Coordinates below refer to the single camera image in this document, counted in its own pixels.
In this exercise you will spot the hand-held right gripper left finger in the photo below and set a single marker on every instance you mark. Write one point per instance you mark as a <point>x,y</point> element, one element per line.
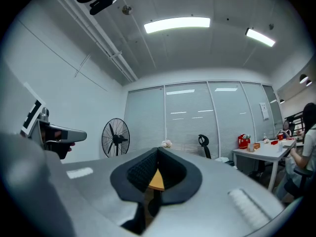
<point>93,181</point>

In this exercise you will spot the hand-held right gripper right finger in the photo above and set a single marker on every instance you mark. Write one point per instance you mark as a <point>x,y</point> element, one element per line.
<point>209,194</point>

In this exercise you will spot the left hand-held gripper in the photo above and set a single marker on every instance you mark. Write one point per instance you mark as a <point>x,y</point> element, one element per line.
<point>34,122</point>

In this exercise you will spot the black standing fan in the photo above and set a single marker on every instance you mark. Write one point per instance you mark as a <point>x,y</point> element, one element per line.
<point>116,139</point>

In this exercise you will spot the black office chair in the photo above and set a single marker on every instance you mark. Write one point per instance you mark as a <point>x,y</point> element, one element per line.
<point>205,142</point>

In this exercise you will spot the round wooden table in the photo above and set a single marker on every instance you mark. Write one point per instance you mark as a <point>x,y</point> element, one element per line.
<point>156,181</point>

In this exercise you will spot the red gift box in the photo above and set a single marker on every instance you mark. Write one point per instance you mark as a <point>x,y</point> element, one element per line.
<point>243,142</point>

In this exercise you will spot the pink flower bouquet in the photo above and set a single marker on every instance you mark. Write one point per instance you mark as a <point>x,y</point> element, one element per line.
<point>167,144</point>

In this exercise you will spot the orange box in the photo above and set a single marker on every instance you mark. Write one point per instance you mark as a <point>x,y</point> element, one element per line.
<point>256,146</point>

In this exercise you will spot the white rectangular desk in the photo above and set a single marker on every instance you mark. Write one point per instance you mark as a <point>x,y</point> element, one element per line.
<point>266,152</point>

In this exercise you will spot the white ceiling conduit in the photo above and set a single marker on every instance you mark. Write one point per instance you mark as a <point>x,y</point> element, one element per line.
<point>113,55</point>

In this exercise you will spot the black swivel chair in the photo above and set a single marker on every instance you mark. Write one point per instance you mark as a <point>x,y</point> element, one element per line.
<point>301,171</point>

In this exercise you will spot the white paper notice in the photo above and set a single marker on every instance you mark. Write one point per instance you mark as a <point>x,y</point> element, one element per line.
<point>264,110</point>

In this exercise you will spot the round ceiling detector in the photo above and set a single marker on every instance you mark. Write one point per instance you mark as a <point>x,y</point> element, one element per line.
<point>271,26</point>
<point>127,10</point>

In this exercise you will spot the rectangular ceiling light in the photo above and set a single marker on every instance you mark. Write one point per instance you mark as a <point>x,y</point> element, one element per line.
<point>176,24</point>
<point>260,36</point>

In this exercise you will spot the black head-worn camera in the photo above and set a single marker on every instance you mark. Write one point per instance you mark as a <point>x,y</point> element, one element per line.
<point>101,4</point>

